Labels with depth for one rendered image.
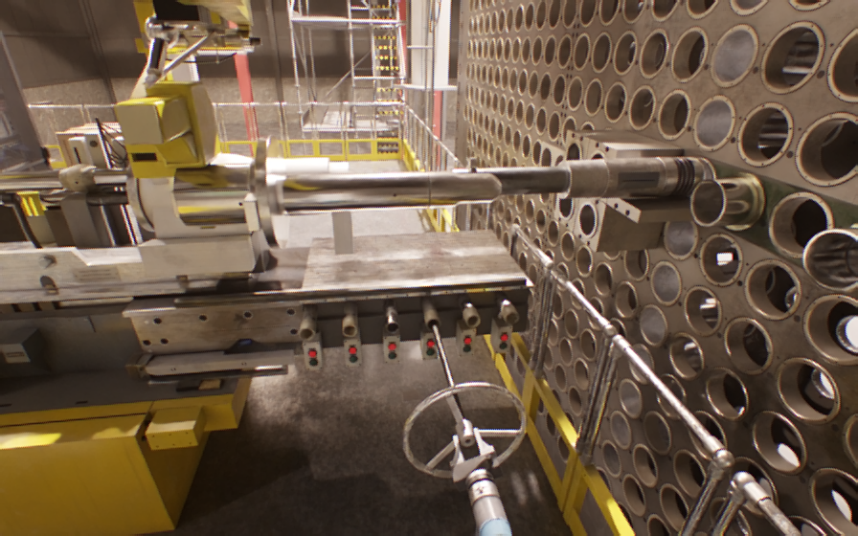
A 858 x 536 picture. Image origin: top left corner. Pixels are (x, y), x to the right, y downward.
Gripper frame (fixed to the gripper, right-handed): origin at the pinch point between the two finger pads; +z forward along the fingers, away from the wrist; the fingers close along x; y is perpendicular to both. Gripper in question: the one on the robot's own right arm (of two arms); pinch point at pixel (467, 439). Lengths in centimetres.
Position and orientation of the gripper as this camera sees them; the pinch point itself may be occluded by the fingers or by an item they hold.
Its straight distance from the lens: 137.3
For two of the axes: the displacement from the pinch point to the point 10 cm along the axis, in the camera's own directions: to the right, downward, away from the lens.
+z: -1.6, -4.5, 8.8
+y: -3.2, -8.2, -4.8
